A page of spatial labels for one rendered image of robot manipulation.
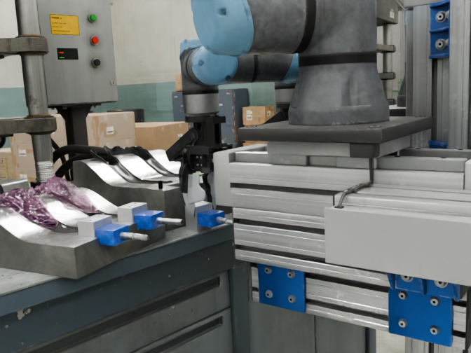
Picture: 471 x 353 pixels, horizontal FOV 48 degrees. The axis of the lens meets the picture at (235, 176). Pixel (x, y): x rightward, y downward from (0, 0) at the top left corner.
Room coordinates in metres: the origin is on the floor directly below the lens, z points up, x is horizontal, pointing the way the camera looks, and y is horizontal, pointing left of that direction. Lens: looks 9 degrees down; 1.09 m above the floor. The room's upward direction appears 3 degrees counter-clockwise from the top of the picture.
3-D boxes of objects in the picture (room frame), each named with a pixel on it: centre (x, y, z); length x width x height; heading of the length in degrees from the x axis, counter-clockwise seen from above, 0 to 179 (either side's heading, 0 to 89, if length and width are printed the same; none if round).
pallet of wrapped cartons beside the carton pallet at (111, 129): (5.47, 1.66, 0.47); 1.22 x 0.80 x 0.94; 61
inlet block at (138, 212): (0.99, 0.16, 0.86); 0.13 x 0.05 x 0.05; 63
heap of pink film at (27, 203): (1.06, 0.43, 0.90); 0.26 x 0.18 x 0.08; 63
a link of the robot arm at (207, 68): (1.01, 0.02, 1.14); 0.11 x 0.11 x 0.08; 16
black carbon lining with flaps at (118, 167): (1.36, 0.24, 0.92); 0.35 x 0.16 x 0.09; 46
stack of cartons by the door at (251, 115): (8.11, -0.58, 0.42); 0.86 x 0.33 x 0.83; 57
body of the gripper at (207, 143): (1.10, 0.06, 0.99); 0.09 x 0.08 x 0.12; 47
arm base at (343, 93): (0.81, -0.16, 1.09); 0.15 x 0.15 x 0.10
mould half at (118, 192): (1.37, 0.24, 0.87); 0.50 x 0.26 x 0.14; 46
